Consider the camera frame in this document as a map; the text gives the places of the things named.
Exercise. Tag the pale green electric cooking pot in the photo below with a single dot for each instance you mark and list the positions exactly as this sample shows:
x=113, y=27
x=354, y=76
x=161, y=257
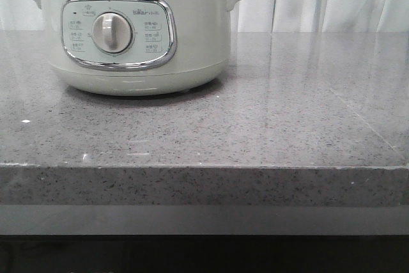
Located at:
x=137, y=47

